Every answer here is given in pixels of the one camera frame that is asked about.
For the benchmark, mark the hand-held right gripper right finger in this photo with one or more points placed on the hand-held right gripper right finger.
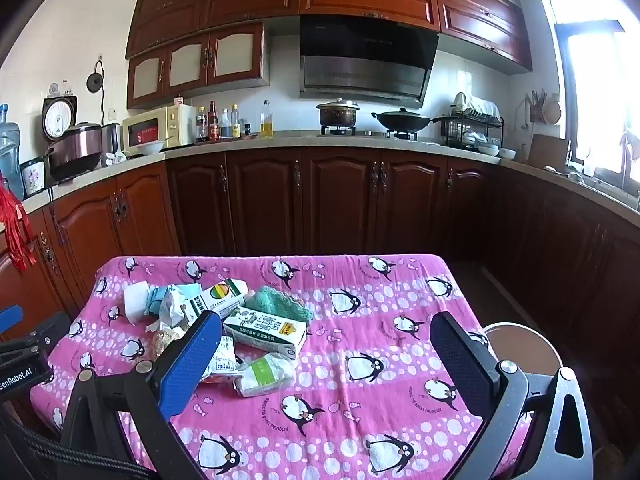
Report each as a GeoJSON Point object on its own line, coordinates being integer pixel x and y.
{"type": "Point", "coordinates": [460, 360]}

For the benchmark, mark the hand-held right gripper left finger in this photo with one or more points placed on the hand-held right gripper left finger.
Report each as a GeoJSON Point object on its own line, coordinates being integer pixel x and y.
{"type": "Point", "coordinates": [190, 360]}

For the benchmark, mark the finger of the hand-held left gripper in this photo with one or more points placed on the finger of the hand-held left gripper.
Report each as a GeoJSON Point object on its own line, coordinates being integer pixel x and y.
{"type": "Point", "coordinates": [50, 327]}
{"type": "Point", "coordinates": [11, 317]}

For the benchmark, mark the beige snack bag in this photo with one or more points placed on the beige snack bag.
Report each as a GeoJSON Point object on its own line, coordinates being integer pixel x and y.
{"type": "Point", "coordinates": [167, 340]}

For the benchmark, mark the white printed packet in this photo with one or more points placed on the white printed packet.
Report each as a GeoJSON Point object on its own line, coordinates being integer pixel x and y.
{"type": "Point", "coordinates": [223, 360]}

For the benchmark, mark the white plastic wrapper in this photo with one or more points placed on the white plastic wrapper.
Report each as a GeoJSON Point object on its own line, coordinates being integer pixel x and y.
{"type": "Point", "coordinates": [172, 307]}

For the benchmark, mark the white round bin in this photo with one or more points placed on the white round bin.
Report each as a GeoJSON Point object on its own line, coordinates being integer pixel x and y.
{"type": "Point", "coordinates": [525, 347]}

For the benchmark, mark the white carton with colourful print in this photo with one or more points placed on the white carton with colourful print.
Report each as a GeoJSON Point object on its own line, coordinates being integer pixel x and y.
{"type": "Point", "coordinates": [220, 297]}

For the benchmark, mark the light blue face mask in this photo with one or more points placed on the light blue face mask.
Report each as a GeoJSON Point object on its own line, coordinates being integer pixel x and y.
{"type": "Point", "coordinates": [156, 296]}

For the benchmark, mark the white wrapper with green label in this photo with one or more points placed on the white wrapper with green label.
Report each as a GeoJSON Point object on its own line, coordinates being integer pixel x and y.
{"type": "Point", "coordinates": [265, 375]}

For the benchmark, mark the green and white milk carton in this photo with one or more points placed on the green and white milk carton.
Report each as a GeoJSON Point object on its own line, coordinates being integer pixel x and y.
{"type": "Point", "coordinates": [265, 335]}

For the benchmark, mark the white paper tissue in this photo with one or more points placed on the white paper tissue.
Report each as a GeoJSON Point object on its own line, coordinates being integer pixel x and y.
{"type": "Point", "coordinates": [134, 302]}

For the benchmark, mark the green knitted cloth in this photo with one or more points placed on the green knitted cloth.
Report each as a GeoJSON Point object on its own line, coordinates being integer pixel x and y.
{"type": "Point", "coordinates": [277, 302]}

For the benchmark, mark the red tassel ornament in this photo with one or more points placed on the red tassel ornament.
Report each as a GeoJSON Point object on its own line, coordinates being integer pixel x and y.
{"type": "Point", "coordinates": [17, 230]}

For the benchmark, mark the pink penguin printed tablecloth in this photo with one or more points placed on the pink penguin printed tablecloth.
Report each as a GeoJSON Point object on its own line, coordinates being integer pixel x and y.
{"type": "Point", "coordinates": [375, 310]}

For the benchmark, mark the white floral jar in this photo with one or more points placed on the white floral jar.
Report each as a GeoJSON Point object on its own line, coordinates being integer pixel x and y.
{"type": "Point", "coordinates": [32, 177]}

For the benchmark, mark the blue water jug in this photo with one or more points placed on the blue water jug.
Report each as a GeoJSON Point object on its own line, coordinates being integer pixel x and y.
{"type": "Point", "coordinates": [9, 150]}

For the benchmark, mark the rice cooker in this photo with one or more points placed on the rice cooker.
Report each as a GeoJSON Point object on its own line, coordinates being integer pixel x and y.
{"type": "Point", "coordinates": [75, 150]}

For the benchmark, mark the steel kettle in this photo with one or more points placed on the steel kettle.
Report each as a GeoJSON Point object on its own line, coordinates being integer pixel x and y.
{"type": "Point", "coordinates": [111, 137]}

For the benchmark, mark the wooden base cabinets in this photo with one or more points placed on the wooden base cabinets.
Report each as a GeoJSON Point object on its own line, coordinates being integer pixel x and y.
{"type": "Point", "coordinates": [340, 200]}

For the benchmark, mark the white bowl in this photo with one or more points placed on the white bowl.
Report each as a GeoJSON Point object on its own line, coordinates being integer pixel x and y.
{"type": "Point", "coordinates": [508, 153]}
{"type": "Point", "coordinates": [488, 150]}
{"type": "Point", "coordinates": [149, 147]}

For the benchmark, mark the wooden cutting board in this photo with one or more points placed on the wooden cutting board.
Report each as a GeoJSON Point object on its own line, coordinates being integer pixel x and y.
{"type": "Point", "coordinates": [547, 152]}

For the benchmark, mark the cream microwave oven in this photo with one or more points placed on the cream microwave oven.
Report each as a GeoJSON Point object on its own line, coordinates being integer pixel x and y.
{"type": "Point", "coordinates": [160, 130]}

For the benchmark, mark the dark sauce bottle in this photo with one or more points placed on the dark sauce bottle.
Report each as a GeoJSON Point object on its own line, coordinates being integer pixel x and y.
{"type": "Point", "coordinates": [201, 127]}

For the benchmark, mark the white-capped seasoning bottle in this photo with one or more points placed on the white-capped seasoning bottle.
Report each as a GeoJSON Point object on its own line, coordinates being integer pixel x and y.
{"type": "Point", "coordinates": [225, 127]}

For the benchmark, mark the brown sauce bottle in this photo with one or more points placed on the brown sauce bottle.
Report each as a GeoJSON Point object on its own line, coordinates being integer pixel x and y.
{"type": "Point", "coordinates": [214, 125]}

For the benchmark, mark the yellow-capped soy sauce bottle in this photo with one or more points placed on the yellow-capped soy sauce bottle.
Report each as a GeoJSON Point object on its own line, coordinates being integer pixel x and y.
{"type": "Point", "coordinates": [236, 125]}

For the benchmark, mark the black dish rack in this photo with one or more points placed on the black dish rack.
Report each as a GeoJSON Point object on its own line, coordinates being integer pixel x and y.
{"type": "Point", "coordinates": [475, 120]}

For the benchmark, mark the gas stove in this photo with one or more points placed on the gas stove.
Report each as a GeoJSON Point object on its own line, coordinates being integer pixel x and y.
{"type": "Point", "coordinates": [370, 133]}

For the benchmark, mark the yellow cooking oil bottle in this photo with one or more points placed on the yellow cooking oil bottle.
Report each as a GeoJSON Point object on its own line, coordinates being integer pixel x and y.
{"type": "Point", "coordinates": [267, 127]}

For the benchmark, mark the black wok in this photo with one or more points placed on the black wok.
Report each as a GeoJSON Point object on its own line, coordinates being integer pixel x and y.
{"type": "Point", "coordinates": [402, 121]}

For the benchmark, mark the black round hanging trivet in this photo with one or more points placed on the black round hanging trivet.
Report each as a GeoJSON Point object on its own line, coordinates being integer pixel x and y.
{"type": "Point", "coordinates": [95, 82]}

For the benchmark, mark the cooking pot with lid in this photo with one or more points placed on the cooking pot with lid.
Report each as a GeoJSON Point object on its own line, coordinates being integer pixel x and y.
{"type": "Point", "coordinates": [338, 115]}

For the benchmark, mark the window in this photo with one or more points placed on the window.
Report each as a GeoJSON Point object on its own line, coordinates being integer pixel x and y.
{"type": "Point", "coordinates": [595, 90]}

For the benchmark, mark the black and steel range hood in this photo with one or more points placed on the black and steel range hood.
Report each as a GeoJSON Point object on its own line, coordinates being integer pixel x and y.
{"type": "Point", "coordinates": [365, 50]}

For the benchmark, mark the wall utensil holder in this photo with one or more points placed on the wall utensil holder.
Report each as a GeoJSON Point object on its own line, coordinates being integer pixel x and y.
{"type": "Point", "coordinates": [545, 110]}

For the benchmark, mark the glass-door wooden wall cabinet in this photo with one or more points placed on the glass-door wooden wall cabinet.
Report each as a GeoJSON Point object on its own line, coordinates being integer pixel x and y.
{"type": "Point", "coordinates": [200, 60]}

